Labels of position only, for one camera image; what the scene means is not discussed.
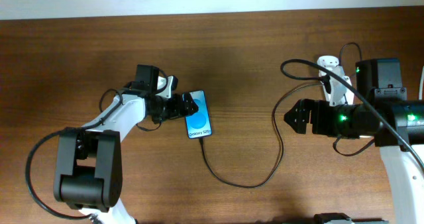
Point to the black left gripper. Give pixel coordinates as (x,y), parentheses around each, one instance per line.
(175,111)

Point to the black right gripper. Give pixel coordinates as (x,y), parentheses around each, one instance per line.
(318,116)

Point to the blue screen Galaxy smartphone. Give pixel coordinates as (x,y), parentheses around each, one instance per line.
(198,125)

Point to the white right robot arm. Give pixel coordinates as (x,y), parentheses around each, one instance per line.
(395,123)

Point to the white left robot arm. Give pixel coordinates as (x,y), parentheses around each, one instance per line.
(89,174)

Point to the white power strip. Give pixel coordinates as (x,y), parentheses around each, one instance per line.
(331,63)

